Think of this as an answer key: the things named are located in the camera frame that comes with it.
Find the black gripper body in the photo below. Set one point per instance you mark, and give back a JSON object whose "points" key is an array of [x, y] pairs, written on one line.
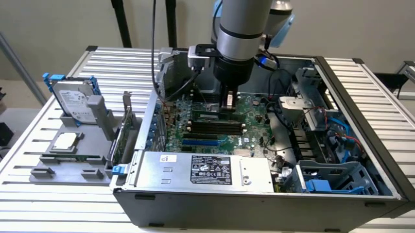
{"points": [[233, 70]]}

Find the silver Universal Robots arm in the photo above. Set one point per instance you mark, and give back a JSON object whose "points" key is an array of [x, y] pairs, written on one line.
{"points": [[242, 26]]}

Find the green RAM stick in slot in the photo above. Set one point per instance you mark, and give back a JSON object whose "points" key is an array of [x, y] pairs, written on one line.
{"points": [[205, 114]]}

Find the green motherboard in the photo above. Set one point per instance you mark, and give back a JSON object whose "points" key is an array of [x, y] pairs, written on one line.
{"points": [[252, 131]]}

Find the long black expansion slot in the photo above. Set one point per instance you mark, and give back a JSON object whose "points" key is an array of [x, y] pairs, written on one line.
{"points": [[200, 136]]}

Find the grey CPU fan shroud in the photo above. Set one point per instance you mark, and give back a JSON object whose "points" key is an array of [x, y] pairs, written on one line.
{"points": [[176, 72]]}

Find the blue expansion slot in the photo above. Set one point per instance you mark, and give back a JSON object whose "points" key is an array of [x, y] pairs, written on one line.
{"points": [[200, 142]]}

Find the silver chipset heat sink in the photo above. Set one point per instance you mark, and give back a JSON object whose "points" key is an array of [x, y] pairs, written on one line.
{"points": [[242, 153]]}

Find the short black expansion slot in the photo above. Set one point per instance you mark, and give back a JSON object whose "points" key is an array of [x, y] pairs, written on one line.
{"points": [[190, 149]]}

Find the black stand pole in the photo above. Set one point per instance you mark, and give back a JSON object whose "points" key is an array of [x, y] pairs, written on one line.
{"points": [[121, 23], [170, 23]]}

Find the silver power supply unit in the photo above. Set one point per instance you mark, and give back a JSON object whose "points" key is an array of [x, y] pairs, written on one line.
{"points": [[200, 171]]}

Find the green graphics card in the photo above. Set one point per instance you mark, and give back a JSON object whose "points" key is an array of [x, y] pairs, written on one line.
{"points": [[124, 136]]}

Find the blue case latch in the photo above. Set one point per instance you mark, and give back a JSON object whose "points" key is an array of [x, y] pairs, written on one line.
{"points": [[117, 169]]}

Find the grey disk bay cage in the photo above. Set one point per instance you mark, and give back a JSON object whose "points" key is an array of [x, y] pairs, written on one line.
{"points": [[336, 177]]}

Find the black open PC case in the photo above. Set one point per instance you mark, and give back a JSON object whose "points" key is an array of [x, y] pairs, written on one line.
{"points": [[258, 208]]}

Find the hard disk with blue caddy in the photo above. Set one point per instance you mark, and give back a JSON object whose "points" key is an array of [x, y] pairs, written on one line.
{"points": [[72, 99]]}

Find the grey parts rack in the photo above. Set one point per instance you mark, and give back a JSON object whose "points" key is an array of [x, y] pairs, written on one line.
{"points": [[90, 167]]}

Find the silver CPU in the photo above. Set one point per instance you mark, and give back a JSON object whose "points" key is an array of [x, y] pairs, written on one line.
{"points": [[65, 142]]}

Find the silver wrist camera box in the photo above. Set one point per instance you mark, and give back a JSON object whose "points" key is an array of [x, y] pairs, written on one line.
{"points": [[196, 57]]}

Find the aluminium frame bar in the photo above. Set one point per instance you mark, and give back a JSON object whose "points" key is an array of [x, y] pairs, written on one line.
{"points": [[20, 68]]}

